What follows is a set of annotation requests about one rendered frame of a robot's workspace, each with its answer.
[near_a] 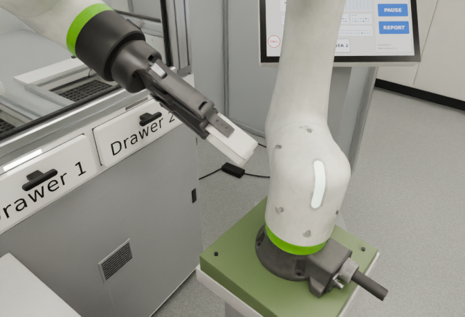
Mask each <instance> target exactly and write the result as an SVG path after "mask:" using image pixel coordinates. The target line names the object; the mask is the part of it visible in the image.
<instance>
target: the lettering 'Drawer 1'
mask: <svg viewBox="0 0 465 317"><path fill-rule="evenodd" d="M76 165H79V167H80V171H81V174H79V175H78V176H80V175H82V174H84V173H85V172H86V171H84V172H83V171H82V166H81V164H80V162H78V163H76V164H75V166H76ZM65 174H67V173H64V174H63V176H60V178H61V180H62V184H63V185H65V183H64V180H63V177H64V175H65ZM52 182H56V183H55V184H53V185H52V186H50V184H51V183H52ZM56 184H58V182H57V180H52V181H50V182H49V183H48V190H49V191H51V192H53V191H55V190H56V189H58V188H59V186H58V187H57V188H56V189H54V190H51V188H52V187H53V186H54V185H56ZM37 194H38V195H39V196H40V197H41V198H43V197H44V186H42V194H40V193H39V192H38V190H35V198H33V197H32V196H31V195H30V194H28V196H29V197H30V198H31V199H32V200H33V201H34V202H36V201H37ZM21 200H22V201H23V202H21V203H20V204H18V205H17V206H16V208H15V209H16V211H21V210H23V209H24V208H25V207H28V206H27V204H26V201H25V199H18V200H16V202H14V204H16V203H17V202H18V201H21ZM21 204H24V207H23V208H22V209H18V206H20V205H21ZM9 206H11V204H9V205H8V206H7V207H6V208H3V211H4V212H5V214H6V217H7V218H9V215H8V213H7V208H8V207H9Z"/></svg>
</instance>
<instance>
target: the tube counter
mask: <svg viewBox="0 0 465 317"><path fill-rule="evenodd" d="M343 11H372V0H346V2H345V7H344V10H343Z"/></svg>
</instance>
